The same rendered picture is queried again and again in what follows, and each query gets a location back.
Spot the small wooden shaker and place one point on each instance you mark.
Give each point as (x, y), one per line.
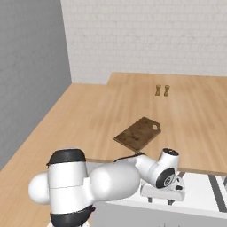
(158, 90)
(167, 90)

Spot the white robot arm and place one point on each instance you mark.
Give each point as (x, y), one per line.
(69, 183)

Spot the white open drawer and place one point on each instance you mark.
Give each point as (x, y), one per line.
(195, 207)

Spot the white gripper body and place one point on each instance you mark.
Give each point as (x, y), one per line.
(161, 194)

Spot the dark brown wooden cutting board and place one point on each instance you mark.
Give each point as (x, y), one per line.
(137, 134)

